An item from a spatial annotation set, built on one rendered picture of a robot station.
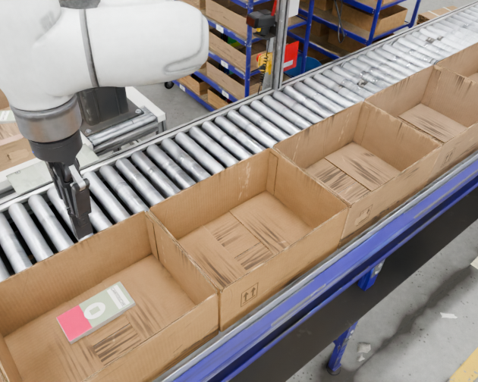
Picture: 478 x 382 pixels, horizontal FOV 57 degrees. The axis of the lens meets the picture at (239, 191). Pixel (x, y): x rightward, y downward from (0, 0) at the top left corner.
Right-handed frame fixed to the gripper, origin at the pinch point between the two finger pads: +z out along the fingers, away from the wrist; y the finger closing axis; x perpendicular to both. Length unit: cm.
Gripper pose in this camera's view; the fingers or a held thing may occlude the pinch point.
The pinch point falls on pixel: (80, 220)
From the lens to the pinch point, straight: 85.6
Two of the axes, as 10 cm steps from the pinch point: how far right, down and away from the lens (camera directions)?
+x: -7.4, 4.4, -5.2
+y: -6.8, -5.2, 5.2
